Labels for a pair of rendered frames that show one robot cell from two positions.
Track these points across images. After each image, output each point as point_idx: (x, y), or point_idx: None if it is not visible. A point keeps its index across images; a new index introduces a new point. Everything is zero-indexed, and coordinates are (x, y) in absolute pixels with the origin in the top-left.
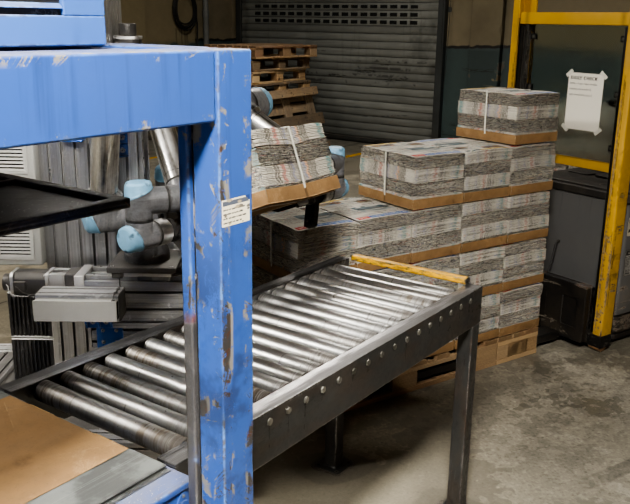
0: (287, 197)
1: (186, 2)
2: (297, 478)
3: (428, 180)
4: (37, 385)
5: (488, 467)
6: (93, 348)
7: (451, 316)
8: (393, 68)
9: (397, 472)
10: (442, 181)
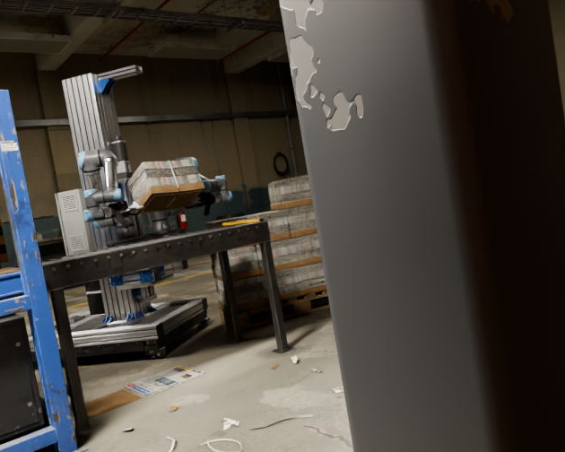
0: (165, 191)
1: (282, 160)
2: (214, 347)
3: (292, 192)
4: None
5: (319, 334)
6: (118, 291)
7: (239, 232)
8: None
9: (268, 340)
10: (302, 191)
